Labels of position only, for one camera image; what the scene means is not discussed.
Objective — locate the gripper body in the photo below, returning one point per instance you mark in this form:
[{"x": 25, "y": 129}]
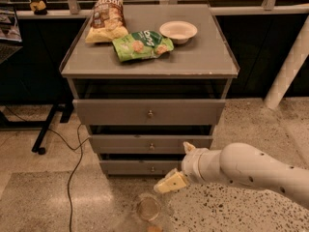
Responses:
[{"x": 191, "y": 164}]

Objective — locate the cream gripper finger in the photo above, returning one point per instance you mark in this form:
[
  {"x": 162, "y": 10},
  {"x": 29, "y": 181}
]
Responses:
[{"x": 173, "y": 180}]

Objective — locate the grey bottom drawer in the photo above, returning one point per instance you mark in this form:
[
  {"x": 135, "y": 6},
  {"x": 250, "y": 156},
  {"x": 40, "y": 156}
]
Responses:
[{"x": 139, "y": 167}]

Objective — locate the grey drawer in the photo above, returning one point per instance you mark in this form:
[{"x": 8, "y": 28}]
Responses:
[
  {"x": 139, "y": 167},
  {"x": 146, "y": 144},
  {"x": 149, "y": 112}
]

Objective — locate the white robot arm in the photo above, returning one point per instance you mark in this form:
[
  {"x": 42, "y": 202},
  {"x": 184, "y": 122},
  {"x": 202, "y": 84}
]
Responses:
[{"x": 238, "y": 165}]

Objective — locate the grey middle drawer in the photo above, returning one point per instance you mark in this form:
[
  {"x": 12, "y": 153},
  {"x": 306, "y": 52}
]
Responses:
[{"x": 146, "y": 144}]

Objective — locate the grey top drawer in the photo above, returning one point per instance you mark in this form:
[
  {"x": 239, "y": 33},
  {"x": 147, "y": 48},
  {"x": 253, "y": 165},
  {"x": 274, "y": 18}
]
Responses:
[{"x": 149, "y": 112}]

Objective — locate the green snack bag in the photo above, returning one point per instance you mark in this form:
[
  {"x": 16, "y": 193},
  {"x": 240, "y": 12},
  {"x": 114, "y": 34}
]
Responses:
[{"x": 142, "y": 45}]

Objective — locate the white paper bowl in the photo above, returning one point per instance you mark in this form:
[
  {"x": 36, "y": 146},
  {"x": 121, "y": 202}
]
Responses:
[{"x": 179, "y": 32}]

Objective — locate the white diagonal pillar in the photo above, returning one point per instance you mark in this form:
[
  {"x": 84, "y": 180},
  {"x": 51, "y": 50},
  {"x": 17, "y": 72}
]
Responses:
[{"x": 290, "y": 68}]

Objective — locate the brown yellow chip bag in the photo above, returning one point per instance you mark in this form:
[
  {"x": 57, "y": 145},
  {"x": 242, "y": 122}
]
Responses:
[{"x": 108, "y": 22}]

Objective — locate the laptop on left desk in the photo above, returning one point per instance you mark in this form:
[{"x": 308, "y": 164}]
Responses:
[{"x": 10, "y": 38}]

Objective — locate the yellow black small object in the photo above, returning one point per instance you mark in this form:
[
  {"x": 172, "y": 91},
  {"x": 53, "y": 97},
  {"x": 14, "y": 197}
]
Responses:
[{"x": 38, "y": 7}]

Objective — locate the black desk leg frame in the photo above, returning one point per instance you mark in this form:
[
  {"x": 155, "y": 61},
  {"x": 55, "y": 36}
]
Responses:
[{"x": 42, "y": 126}]

